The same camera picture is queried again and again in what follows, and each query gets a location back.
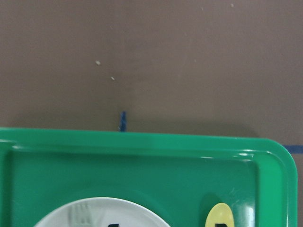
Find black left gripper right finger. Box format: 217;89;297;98
215;223;227;227

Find yellow plastic spoon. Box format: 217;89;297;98
205;203;235;227

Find white round plate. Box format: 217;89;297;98
35;197;169;227

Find pale green plastic fork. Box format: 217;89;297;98
69;203;94;227

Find green plastic tray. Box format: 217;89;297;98
0;128;298;227

